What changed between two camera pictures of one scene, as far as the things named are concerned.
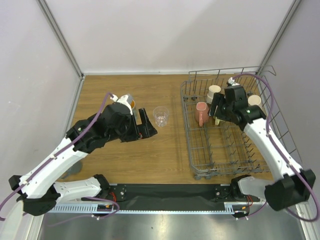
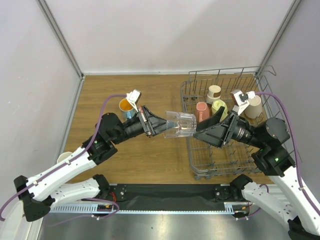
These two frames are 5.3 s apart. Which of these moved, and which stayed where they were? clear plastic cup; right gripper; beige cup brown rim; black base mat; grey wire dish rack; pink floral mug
Moved: clear plastic cup; right gripper
Stayed: beige cup brown rim; pink floral mug; black base mat; grey wire dish rack
